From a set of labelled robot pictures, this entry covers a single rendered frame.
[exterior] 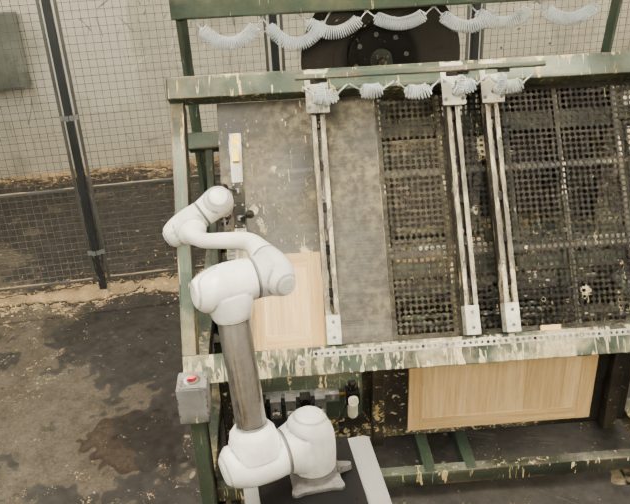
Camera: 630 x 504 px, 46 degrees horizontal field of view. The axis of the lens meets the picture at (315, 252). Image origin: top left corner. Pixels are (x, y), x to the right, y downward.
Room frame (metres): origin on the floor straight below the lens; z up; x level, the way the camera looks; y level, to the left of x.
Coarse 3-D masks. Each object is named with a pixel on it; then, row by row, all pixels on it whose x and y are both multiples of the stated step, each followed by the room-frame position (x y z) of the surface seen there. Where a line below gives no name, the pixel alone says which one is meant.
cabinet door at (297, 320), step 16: (288, 256) 2.82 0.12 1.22; (304, 256) 2.82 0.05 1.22; (304, 272) 2.79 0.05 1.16; (320, 272) 2.79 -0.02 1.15; (304, 288) 2.75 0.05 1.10; (320, 288) 2.75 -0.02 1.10; (256, 304) 2.71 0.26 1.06; (272, 304) 2.71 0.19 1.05; (288, 304) 2.71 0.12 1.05; (304, 304) 2.71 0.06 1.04; (320, 304) 2.71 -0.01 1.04; (256, 320) 2.67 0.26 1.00; (272, 320) 2.67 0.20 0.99; (288, 320) 2.67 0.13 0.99; (304, 320) 2.67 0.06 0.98; (320, 320) 2.67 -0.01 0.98; (256, 336) 2.63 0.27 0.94; (272, 336) 2.63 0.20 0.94; (288, 336) 2.63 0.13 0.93; (304, 336) 2.63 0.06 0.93; (320, 336) 2.63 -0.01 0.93
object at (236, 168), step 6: (240, 138) 3.09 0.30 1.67; (240, 144) 3.08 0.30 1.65; (240, 150) 3.06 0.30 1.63; (240, 156) 3.05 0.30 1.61; (240, 162) 3.03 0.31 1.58; (234, 168) 3.02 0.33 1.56; (240, 168) 3.02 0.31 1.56; (234, 174) 3.00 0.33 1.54; (240, 174) 3.00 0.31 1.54; (234, 180) 2.99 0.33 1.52; (240, 180) 2.99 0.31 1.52; (234, 228) 2.87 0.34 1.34; (240, 228) 2.87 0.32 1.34; (246, 228) 2.90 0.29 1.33; (240, 252) 2.81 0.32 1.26; (246, 252) 2.81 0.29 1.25; (240, 258) 2.80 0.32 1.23; (252, 330) 2.64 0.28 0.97
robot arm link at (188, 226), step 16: (192, 208) 2.47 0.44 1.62; (176, 224) 2.42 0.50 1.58; (192, 224) 2.40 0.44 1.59; (208, 224) 2.47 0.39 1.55; (176, 240) 2.41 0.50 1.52; (192, 240) 2.34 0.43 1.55; (208, 240) 2.29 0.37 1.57; (224, 240) 2.25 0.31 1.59; (240, 240) 2.21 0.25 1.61; (256, 240) 2.15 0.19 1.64
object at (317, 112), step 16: (304, 80) 3.17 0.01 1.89; (320, 80) 3.03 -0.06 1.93; (320, 112) 3.09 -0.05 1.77; (320, 128) 3.10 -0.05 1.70; (320, 144) 3.08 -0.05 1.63; (320, 160) 3.04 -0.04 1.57; (320, 176) 2.97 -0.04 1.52; (320, 192) 2.93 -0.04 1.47; (320, 208) 2.89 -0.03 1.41; (320, 224) 2.85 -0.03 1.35; (320, 240) 2.82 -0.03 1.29; (336, 272) 2.74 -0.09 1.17; (336, 288) 2.70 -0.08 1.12; (336, 304) 2.66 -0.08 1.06; (336, 320) 2.63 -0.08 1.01; (336, 336) 2.59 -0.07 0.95
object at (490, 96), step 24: (480, 72) 3.20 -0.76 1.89; (480, 96) 3.23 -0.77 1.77; (504, 96) 3.14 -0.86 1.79; (504, 168) 3.00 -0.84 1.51; (504, 192) 2.94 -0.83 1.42; (504, 216) 2.88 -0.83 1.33; (504, 240) 2.82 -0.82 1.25; (504, 264) 2.76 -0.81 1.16; (504, 288) 2.70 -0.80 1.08; (504, 312) 2.66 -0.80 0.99
